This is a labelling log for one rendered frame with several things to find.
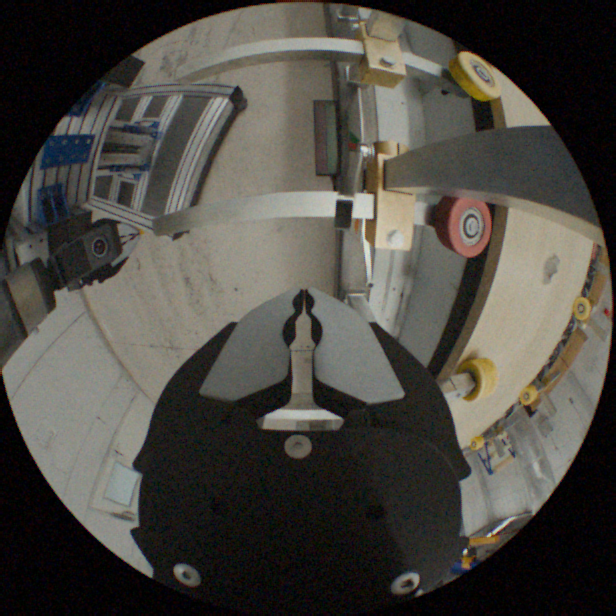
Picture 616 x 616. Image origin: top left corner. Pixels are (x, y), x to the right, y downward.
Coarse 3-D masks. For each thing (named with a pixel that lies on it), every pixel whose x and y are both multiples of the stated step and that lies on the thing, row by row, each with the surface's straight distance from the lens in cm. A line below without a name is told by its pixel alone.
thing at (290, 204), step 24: (288, 192) 24; (312, 192) 23; (336, 192) 24; (168, 216) 30; (192, 216) 28; (216, 216) 26; (240, 216) 25; (264, 216) 24; (288, 216) 24; (312, 216) 24; (360, 216) 24; (432, 216) 28
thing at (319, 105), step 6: (318, 102) 45; (318, 108) 44; (324, 108) 44; (318, 114) 43; (324, 114) 43; (318, 120) 43; (324, 120) 43; (318, 126) 42; (324, 126) 42; (318, 132) 42; (324, 132) 42; (318, 138) 41; (324, 138) 41; (318, 144) 41; (324, 144) 41; (318, 150) 41; (324, 150) 41; (318, 156) 40; (324, 156) 40; (318, 162) 40; (324, 162) 40; (318, 168) 40; (324, 168) 40
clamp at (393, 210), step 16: (384, 144) 26; (400, 144) 26; (384, 160) 25; (368, 176) 28; (368, 192) 27; (384, 192) 24; (400, 192) 25; (384, 208) 24; (400, 208) 25; (368, 224) 27; (384, 224) 24; (400, 224) 25; (368, 240) 27; (384, 240) 25
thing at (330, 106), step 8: (328, 104) 45; (328, 112) 44; (328, 120) 43; (328, 128) 42; (328, 136) 42; (336, 136) 42; (328, 144) 41; (336, 144) 41; (328, 152) 41; (336, 152) 41; (328, 160) 40; (336, 160) 40; (328, 168) 40; (336, 168) 40
